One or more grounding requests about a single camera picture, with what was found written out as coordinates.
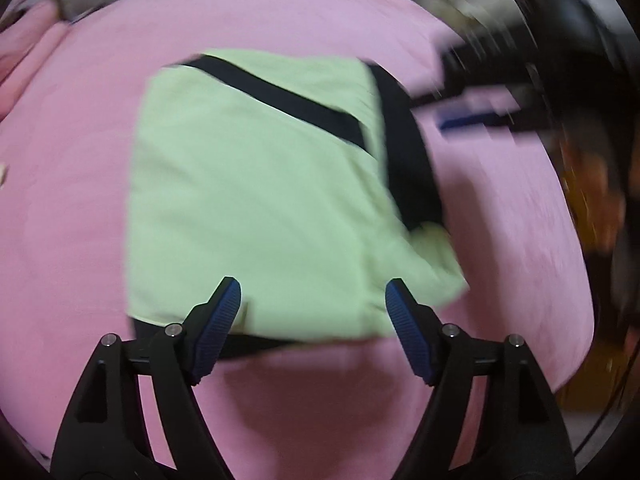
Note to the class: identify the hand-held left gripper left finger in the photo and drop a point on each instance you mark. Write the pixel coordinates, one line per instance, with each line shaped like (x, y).
(217, 330)

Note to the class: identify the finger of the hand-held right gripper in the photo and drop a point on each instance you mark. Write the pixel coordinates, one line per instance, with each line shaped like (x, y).
(480, 72)
(475, 121)

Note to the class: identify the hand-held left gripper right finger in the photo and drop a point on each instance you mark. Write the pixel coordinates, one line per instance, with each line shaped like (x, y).
(407, 330)

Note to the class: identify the light green black hooded jacket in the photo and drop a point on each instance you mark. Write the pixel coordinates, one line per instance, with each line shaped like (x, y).
(250, 200)

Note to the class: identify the pink bed sheet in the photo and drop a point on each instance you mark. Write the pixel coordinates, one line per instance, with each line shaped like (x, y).
(325, 410)

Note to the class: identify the yellow wooden cabinet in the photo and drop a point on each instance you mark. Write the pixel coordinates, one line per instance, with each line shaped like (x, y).
(595, 195)

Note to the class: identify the pink folded blanket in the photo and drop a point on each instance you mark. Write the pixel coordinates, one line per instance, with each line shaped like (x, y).
(25, 55)

